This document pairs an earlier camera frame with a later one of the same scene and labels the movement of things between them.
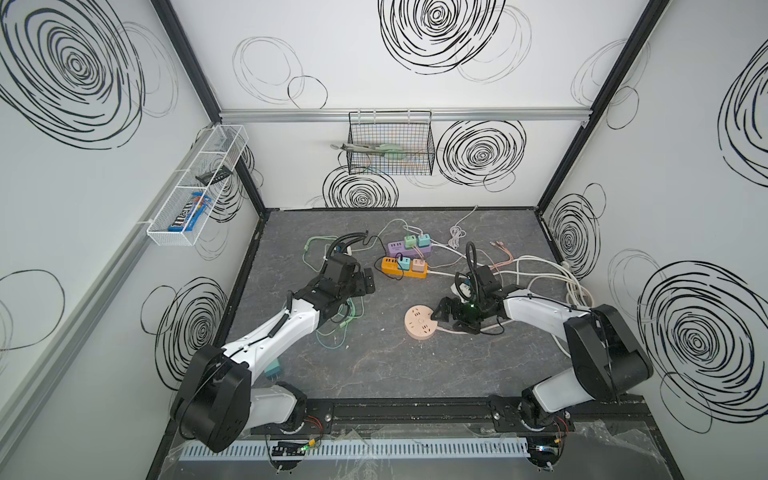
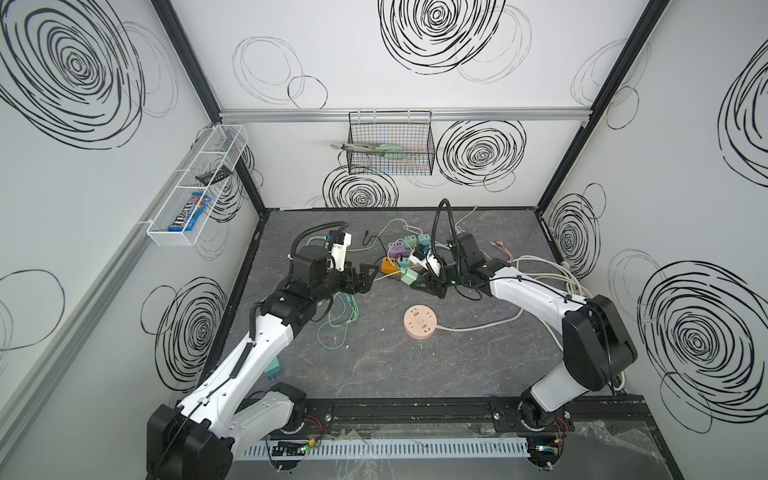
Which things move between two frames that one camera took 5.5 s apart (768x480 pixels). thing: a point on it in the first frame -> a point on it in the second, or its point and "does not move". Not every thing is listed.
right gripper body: x=450 y=309 -> x=438 y=282
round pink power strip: x=418 y=322 does not move
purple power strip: x=396 y=247 does not move
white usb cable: x=456 y=232 does not move
